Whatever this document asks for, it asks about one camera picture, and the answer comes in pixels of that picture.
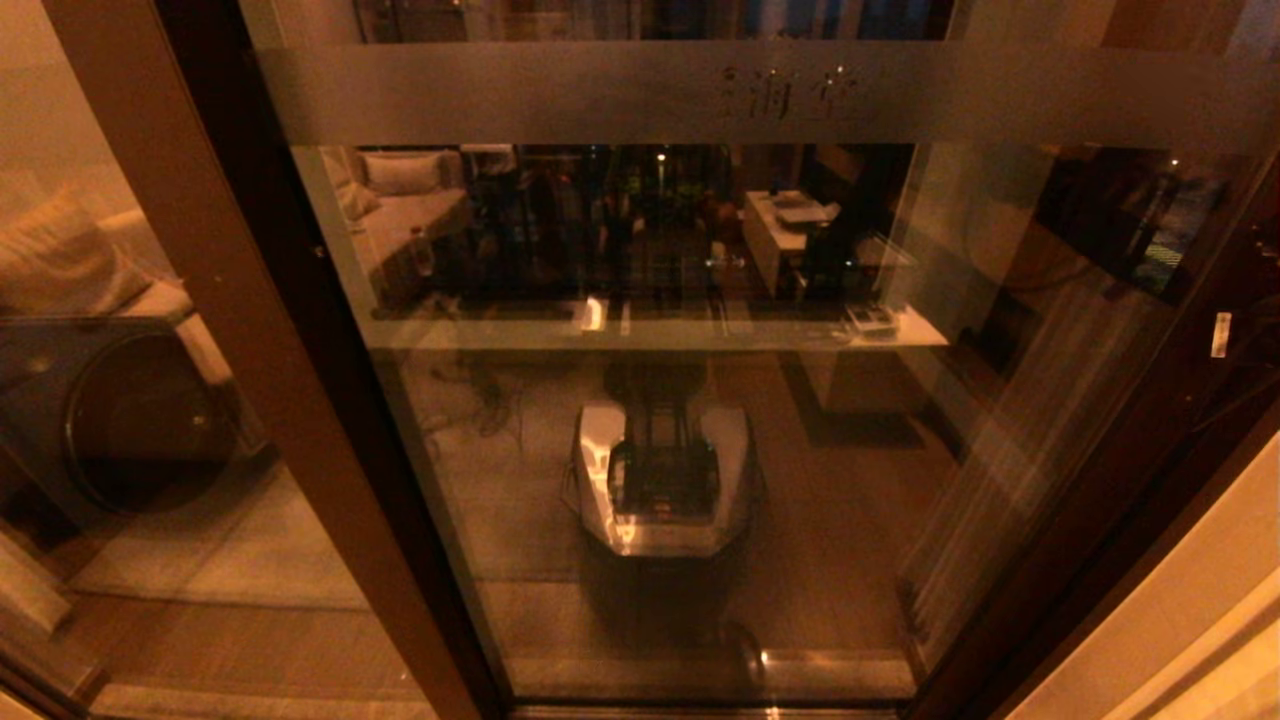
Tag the front-load washing machine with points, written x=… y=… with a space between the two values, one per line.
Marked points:
x=140 y=420

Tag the dark brown door jamb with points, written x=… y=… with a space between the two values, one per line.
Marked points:
x=1110 y=590

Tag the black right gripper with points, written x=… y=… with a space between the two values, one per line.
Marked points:
x=1235 y=340

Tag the fixed glass door brown frame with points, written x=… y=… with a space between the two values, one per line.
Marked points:
x=230 y=300

